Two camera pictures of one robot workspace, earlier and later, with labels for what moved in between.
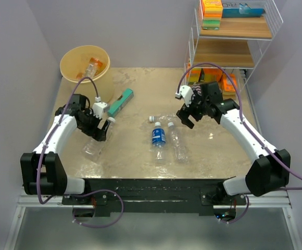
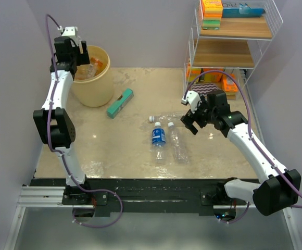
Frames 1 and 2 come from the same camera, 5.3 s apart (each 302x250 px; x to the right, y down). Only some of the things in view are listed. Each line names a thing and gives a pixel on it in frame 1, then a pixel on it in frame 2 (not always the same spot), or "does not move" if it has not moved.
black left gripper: x=97 y=133 → x=83 y=58
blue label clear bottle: x=159 y=140 does not move
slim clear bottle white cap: x=179 y=150 does not move
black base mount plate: x=155 y=196 does not move
